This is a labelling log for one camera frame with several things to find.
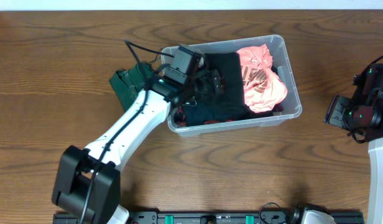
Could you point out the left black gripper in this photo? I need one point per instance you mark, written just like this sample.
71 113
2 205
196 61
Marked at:
212 86

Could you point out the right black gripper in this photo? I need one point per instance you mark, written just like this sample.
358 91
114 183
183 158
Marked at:
338 112

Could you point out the dark navy garment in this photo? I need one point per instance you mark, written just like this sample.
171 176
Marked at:
217 110

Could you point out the black taped garment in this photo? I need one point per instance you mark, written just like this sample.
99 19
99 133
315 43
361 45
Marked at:
231 103

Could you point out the red plaid flannel shirt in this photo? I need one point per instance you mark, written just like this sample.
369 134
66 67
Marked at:
184 116

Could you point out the pink printed t-shirt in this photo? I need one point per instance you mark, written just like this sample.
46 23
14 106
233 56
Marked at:
254 58

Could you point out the green garment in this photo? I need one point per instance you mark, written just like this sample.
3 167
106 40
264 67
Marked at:
128 83

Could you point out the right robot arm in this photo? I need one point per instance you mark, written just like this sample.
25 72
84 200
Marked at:
361 116

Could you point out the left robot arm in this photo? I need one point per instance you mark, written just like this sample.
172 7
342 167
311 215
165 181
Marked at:
88 180

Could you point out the clear plastic storage bin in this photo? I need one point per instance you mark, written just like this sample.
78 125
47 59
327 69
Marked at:
292 107

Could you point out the black mounting rail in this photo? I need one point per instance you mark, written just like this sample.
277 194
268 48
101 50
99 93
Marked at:
269 213

